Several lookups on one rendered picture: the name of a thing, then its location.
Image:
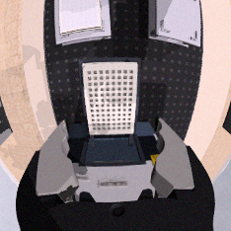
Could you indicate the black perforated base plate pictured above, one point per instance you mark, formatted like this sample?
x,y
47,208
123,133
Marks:
x,y
170,73

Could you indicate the white multi-well plate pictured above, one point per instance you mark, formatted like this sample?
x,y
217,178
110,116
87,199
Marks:
x,y
110,83

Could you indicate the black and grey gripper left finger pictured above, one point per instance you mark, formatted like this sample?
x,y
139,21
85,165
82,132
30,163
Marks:
x,y
49,180

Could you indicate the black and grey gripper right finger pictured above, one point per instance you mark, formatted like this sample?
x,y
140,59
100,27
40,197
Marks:
x,y
178,174

